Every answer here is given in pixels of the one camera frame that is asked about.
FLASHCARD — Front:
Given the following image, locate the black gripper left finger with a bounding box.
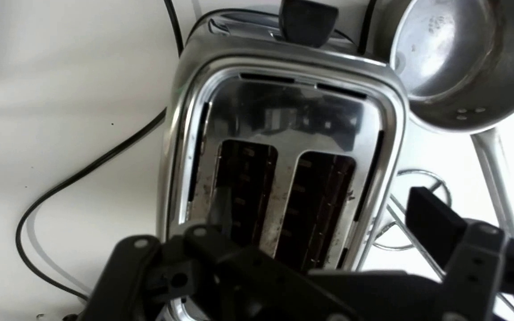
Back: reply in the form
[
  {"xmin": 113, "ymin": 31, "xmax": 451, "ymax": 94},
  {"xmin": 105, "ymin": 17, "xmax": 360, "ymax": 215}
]
[{"xmin": 76, "ymin": 221, "xmax": 360, "ymax": 321}]

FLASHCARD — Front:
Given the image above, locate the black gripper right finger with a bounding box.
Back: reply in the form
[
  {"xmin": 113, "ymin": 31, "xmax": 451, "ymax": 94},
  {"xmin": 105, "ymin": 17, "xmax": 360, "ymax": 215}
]
[{"xmin": 404, "ymin": 185, "xmax": 514, "ymax": 321}]

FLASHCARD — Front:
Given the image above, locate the silver two-slot toaster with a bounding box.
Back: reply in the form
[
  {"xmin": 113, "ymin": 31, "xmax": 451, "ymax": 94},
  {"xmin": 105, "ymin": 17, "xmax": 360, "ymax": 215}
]
[{"xmin": 154, "ymin": 0, "xmax": 413, "ymax": 321}]

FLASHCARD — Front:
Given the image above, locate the stainless steel saucepan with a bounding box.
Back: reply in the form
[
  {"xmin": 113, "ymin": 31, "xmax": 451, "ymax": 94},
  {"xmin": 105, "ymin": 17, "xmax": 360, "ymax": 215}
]
[{"xmin": 379, "ymin": 0, "xmax": 514, "ymax": 238}]

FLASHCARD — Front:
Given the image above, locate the chrome wire paper towel holder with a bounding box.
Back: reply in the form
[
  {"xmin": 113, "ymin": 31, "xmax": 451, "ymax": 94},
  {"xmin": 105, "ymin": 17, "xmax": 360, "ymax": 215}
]
[{"xmin": 374, "ymin": 167, "xmax": 514, "ymax": 321}]

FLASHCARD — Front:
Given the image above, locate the black toaster power cord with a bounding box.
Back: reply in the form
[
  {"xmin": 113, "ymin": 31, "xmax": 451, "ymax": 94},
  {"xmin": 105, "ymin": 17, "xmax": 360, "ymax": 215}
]
[{"xmin": 13, "ymin": 0, "xmax": 185, "ymax": 301}]

